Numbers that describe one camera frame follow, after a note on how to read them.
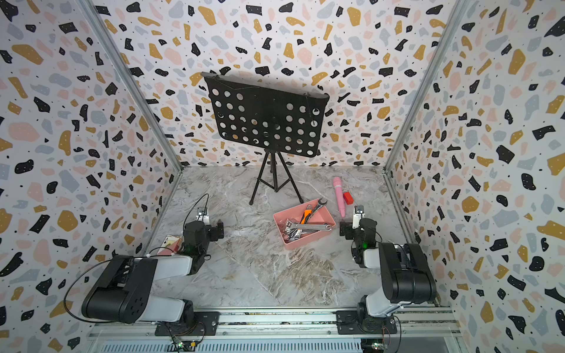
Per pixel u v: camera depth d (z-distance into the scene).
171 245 0.90
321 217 1.01
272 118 0.74
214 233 0.83
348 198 1.07
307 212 0.95
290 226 0.95
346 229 0.86
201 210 0.80
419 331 0.73
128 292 0.43
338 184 1.12
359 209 0.83
